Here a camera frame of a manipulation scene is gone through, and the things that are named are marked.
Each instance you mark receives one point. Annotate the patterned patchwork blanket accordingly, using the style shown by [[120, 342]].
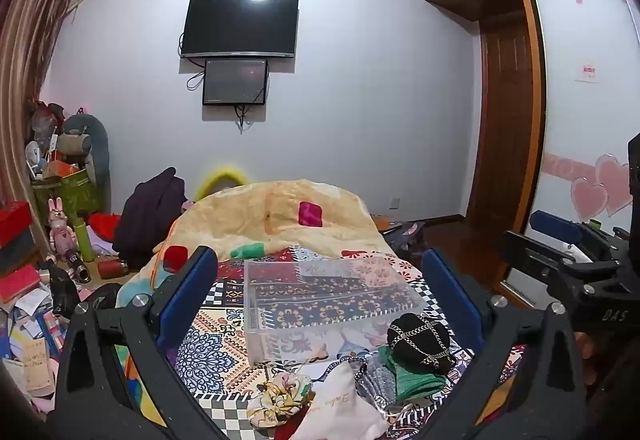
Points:
[[215, 360]]

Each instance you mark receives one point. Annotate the white paper notice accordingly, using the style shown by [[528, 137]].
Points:
[[587, 70]]

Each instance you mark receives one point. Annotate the red thermos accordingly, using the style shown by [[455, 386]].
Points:
[[112, 268]]

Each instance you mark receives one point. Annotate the pile of papers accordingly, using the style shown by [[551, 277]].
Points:
[[30, 350]]

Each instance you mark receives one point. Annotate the green cloth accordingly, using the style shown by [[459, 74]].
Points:
[[417, 382]]

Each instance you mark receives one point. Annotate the clear plastic storage box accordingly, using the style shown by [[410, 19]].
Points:
[[330, 300]]

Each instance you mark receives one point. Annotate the red box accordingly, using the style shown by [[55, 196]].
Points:
[[14, 222]]

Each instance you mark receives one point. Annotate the dark patterned bag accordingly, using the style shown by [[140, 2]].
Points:
[[405, 240]]

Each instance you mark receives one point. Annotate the yellow fuzzy headband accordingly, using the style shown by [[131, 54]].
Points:
[[217, 180]]

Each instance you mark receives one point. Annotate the wooden door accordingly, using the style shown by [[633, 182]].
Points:
[[505, 119]]

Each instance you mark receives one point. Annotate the grey knitted cloth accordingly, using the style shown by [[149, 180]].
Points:
[[375, 382]]

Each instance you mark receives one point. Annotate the small black monitor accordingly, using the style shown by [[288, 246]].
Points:
[[235, 82]]

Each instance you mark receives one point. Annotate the green cardboard box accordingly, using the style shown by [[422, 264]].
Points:
[[75, 195]]

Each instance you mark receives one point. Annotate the red book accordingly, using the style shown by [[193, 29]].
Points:
[[17, 284]]

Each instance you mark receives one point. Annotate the striped brown curtain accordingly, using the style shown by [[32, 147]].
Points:
[[27, 69]]

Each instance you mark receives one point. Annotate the grey plush toy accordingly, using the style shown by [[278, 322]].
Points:
[[82, 139]]

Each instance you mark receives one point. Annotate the floral scrunchie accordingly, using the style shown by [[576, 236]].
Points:
[[280, 400]]

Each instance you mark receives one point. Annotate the sliding door with hearts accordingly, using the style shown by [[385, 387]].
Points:
[[580, 119]]

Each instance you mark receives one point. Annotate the black bag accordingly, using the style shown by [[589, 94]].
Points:
[[65, 292]]

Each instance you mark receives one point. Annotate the pink rabbit figure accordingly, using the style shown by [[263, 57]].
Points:
[[62, 230]]

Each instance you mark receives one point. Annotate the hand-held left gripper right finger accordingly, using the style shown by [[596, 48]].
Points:
[[446, 287]]

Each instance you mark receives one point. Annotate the dark red cloth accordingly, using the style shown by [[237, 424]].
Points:
[[292, 425]]

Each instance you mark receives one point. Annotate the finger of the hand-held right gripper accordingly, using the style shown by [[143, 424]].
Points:
[[537, 252], [555, 225]]

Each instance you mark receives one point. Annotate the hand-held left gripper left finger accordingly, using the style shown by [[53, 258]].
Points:
[[199, 277]]

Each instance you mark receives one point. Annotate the large black television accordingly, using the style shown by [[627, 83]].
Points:
[[240, 25]]

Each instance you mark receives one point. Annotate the yellow printed quilt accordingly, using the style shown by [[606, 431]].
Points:
[[280, 215]]

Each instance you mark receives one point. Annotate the dark jacket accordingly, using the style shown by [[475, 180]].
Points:
[[150, 215]]

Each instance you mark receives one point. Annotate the green bottle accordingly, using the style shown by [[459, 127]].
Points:
[[84, 240]]

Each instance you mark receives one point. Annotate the small white fan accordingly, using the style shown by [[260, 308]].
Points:
[[33, 154]]

